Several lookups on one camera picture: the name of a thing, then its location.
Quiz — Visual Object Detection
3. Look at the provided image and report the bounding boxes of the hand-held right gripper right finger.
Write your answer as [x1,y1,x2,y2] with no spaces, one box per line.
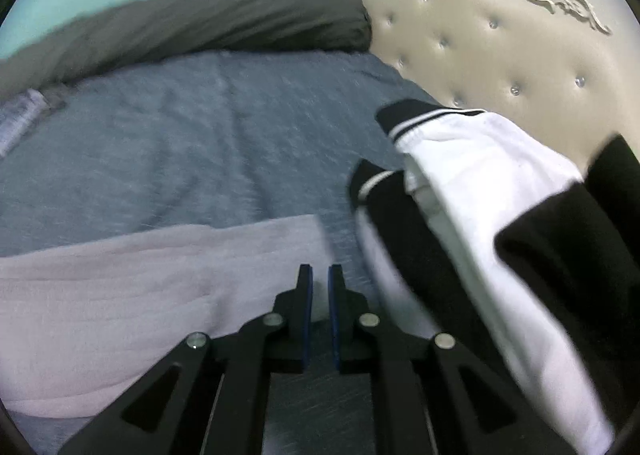
[327,263,576,455]

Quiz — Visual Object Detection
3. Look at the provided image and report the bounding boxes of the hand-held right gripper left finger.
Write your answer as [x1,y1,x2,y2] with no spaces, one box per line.
[57,263,315,455]

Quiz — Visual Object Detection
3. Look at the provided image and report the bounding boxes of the grey quilted sweater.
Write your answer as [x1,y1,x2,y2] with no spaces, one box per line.
[0,214,336,418]

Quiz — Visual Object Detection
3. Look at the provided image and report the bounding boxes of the blue patterned bed sheet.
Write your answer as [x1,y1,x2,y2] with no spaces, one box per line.
[0,50,441,455]

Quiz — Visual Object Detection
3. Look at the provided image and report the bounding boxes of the white and black folded garment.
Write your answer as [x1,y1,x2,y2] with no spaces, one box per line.
[348,100,616,455]

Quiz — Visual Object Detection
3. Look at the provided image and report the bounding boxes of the dark grey long pillow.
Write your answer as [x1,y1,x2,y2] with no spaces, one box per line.
[0,0,373,101]

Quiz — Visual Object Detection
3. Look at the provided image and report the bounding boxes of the cream tufted headboard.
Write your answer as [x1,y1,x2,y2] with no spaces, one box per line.
[332,0,640,171]

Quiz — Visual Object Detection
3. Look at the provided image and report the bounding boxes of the blue crumpled garment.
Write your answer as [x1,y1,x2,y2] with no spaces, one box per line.
[0,88,68,158]

